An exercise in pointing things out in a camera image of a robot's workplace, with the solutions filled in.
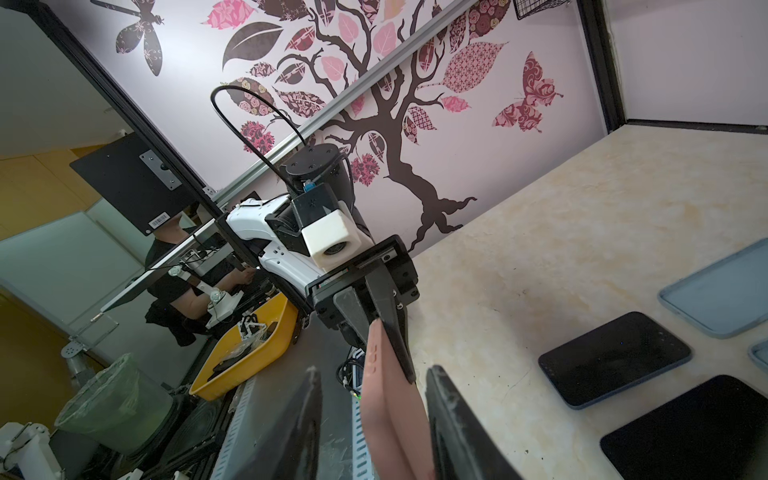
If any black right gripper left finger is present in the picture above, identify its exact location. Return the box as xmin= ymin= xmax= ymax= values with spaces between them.
xmin=234 ymin=367 xmax=323 ymax=479

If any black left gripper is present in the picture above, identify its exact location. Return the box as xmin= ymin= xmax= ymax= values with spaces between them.
xmin=306 ymin=235 xmax=420 ymax=384

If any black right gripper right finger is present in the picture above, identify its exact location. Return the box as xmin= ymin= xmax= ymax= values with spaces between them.
xmin=426 ymin=365 xmax=521 ymax=480

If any black phone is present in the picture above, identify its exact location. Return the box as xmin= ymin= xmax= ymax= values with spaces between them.
xmin=600 ymin=375 xmax=767 ymax=479
xmin=538 ymin=311 xmax=693 ymax=410

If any light green phone case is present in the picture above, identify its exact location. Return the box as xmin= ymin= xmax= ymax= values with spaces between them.
xmin=657 ymin=239 xmax=767 ymax=339

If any pale blue phone case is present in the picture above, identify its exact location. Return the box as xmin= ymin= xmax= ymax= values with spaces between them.
xmin=748 ymin=339 xmax=768 ymax=374

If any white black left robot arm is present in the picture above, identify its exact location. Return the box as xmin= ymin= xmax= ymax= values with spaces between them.
xmin=210 ymin=84 xmax=419 ymax=383

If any yellow plastic tray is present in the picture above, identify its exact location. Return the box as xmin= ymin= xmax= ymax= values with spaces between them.
xmin=189 ymin=294 xmax=300 ymax=401

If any green lined trash bin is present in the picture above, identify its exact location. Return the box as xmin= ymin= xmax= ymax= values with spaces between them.
xmin=54 ymin=353 xmax=173 ymax=454

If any seated person in black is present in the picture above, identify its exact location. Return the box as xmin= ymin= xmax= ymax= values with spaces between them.
xmin=144 ymin=214 xmax=259 ymax=347

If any black monitor panel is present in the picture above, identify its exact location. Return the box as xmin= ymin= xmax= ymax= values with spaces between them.
xmin=70 ymin=133 xmax=194 ymax=236

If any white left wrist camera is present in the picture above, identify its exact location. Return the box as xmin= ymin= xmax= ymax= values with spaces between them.
xmin=301 ymin=209 xmax=372 ymax=272

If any white slotted cable duct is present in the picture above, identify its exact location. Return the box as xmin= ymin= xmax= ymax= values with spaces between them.
xmin=351 ymin=397 xmax=377 ymax=480

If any aluminium rail left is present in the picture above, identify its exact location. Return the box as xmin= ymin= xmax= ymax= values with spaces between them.
xmin=203 ymin=0 xmax=473 ymax=207

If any black wire basket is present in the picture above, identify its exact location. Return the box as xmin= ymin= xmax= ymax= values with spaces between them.
xmin=513 ymin=0 xmax=569 ymax=20

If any black corner frame post left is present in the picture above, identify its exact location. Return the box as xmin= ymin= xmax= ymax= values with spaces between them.
xmin=576 ymin=0 xmax=626 ymax=133

